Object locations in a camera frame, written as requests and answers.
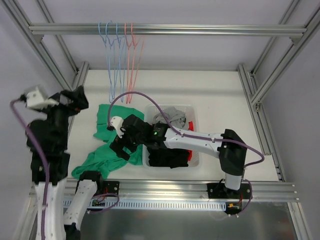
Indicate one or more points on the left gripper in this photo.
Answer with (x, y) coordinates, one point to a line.
(69, 99)

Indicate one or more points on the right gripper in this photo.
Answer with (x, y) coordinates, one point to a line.
(123, 143)

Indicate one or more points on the green tank top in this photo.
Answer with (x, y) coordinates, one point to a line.
(104, 159)

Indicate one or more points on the light blue hanger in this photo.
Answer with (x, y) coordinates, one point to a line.
(105, 50)
(112, 60)
(121, 59)

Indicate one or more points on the pink hanger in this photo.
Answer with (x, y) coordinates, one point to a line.
(138, 42)
(129, 43)

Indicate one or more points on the black tank top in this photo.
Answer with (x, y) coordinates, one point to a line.
(172, 158)

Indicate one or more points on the grey tank top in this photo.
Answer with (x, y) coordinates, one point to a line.
(177, 118)

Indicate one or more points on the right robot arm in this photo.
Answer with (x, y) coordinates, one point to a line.
(228, 147)

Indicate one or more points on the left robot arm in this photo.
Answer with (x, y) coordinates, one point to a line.
(47, 140)

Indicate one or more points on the white plastic basket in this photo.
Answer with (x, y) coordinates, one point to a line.
(194, 160)

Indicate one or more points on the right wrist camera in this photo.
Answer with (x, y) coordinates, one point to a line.
(116, 123)

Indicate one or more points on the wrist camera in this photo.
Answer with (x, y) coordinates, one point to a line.
(36, 98)
(116, 123)

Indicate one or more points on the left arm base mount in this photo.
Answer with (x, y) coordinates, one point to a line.
(110, 187)

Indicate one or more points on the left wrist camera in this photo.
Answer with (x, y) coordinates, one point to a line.
(36, 98)

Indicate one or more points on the front aluminium rail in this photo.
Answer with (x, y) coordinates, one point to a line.
(185, 190)

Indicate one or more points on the slotted cable duct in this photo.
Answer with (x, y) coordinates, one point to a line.
(135, 204)

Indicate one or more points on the aluminium hanging rail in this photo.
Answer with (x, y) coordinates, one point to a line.
(278, 30)

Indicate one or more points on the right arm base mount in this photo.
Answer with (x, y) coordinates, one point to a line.
(218, 190)

